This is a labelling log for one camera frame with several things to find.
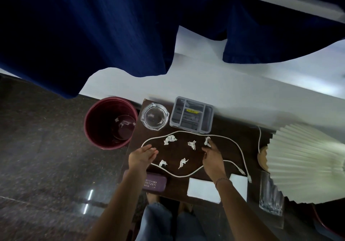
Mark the person's right hand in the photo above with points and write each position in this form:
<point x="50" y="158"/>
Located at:
<point x="213" y="164"/>

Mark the person's left hand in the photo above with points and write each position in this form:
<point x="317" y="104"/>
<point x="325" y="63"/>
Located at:
<point x="140" y="157"/>

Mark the person's left fingers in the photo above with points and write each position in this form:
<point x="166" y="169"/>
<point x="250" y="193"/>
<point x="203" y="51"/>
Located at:
<point x="151" y="153"/>

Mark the person's right thumb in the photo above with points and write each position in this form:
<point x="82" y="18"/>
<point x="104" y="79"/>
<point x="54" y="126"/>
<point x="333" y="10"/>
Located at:
<point x="204" y="158"/>

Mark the person's left forearm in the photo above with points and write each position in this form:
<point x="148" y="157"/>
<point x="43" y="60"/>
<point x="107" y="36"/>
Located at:
<point x="120" y="208"/>

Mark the person's right forearm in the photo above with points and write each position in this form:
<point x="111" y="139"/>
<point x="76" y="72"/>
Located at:
<point x="242" y="213"/>

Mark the crumpled white paper piece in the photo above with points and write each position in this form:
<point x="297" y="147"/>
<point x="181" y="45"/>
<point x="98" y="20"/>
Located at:
<point x="183" y="163"/>
<point x="192" y="144"/>
<point x="162" y="163"/>
<point x="207" y="142"/>
<point x="170" y="139"/>

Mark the purple glasses case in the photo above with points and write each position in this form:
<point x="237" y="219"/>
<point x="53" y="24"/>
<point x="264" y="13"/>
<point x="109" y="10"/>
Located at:
<point x="155" y="182"/>

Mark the white paper sheet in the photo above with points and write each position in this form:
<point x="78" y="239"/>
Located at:
<point x="202" y="190"/>

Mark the clear glass ashtray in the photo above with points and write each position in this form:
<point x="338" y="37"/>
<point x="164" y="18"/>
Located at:
<point x="154" y="116"/>

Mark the person's left foot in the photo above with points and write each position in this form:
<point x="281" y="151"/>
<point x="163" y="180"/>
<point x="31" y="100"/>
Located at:
<point x="152" y="198"/>

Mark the person's foot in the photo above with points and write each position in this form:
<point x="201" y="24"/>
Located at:
<point x="185" y="208"/>
<point x="152" y="198"/>

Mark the grey plastic organizer tray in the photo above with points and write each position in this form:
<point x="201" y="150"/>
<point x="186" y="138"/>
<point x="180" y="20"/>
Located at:
<point x="179" y="114"/>

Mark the small yellow black item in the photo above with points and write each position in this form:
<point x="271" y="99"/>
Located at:
<point x="193" y="111"/>

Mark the person's right foot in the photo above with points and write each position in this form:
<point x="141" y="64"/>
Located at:
<point x="185" y="208"/>

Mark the round wooden lamp base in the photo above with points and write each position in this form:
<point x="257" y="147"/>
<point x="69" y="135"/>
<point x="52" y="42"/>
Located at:
<point x="262" y="160"/>

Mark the dark red waste bin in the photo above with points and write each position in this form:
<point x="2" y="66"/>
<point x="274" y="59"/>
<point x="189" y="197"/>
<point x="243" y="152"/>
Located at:
<point x="95" y="130"/>

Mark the blue jeans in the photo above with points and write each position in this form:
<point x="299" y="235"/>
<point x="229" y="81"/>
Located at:
<point x="157" y="224"/>

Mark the clear ribbed glass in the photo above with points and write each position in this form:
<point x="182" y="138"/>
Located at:
<point x="271" y="197"/>

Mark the white pleated lampshade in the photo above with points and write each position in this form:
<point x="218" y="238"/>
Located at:
<point x="304" y="165"/>

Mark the dark blue curtain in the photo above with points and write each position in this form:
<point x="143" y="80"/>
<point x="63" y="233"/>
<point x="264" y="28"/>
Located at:
<point x="275" y="41"/>
<point x="80" y="27"/>

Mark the red round container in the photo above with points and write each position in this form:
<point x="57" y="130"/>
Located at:
<point x="323" y="226"/>

